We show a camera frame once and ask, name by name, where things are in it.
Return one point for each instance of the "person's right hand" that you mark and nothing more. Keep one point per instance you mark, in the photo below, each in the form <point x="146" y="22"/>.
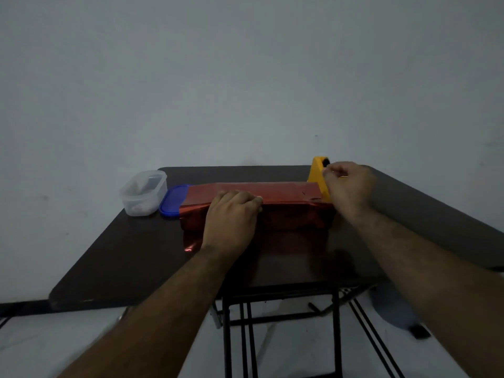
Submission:
<point x="350" y="188"/>

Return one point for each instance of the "person's left hand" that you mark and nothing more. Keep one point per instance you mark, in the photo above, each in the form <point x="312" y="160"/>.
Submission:
<point x="230" y="224"/>

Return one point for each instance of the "person's right fingers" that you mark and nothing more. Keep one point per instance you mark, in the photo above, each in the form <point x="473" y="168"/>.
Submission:
<point x="338" y="171"/>

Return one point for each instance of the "person's left fingers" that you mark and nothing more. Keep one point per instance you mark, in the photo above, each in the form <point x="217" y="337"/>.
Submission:
<point x="240" y="198"/>

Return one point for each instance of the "yellow tape dispenser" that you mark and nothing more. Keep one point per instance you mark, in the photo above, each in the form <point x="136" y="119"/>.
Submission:
<point x="317" y="173"/>

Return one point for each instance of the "red shiny box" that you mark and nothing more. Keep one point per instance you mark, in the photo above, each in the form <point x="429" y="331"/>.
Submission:
<point x="275" y="204"/>

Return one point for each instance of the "person's right forearm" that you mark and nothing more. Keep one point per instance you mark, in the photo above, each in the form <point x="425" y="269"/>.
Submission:
<point x="433" y="279"/>

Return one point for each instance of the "person's left forearm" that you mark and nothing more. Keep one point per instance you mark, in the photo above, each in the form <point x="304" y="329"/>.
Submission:
<point x="157" y="310"/>

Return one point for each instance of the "blue plastic lid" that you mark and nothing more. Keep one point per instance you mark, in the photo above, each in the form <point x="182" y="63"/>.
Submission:
<point x="173" y="200"/>

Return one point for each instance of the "clear plastic container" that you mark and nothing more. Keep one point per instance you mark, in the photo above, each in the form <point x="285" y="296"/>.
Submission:
<point x="142" y="192"/>

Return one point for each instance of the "black metal table frame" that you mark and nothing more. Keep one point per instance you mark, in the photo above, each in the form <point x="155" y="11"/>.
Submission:
<point x="291" y="326"/>

